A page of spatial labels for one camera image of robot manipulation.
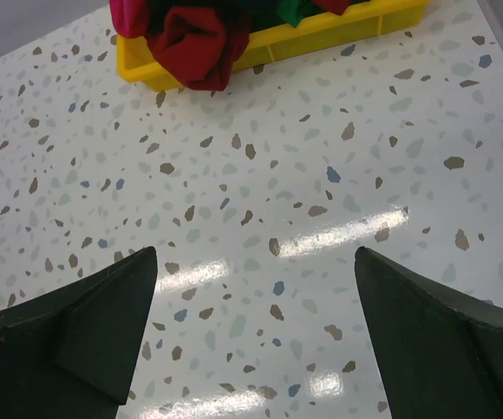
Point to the green t-shirt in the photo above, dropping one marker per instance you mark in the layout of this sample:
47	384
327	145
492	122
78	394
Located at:
293	11

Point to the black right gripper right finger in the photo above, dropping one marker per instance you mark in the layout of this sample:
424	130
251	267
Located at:
439	351

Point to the yellow plastic bin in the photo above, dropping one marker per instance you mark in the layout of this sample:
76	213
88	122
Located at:
358	22

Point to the pink t-shirt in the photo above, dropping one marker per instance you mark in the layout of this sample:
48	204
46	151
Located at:
130	17

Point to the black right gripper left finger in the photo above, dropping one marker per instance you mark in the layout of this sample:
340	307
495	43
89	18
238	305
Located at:
72	352

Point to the dark red t-shirt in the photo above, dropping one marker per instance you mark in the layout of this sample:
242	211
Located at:
199	44

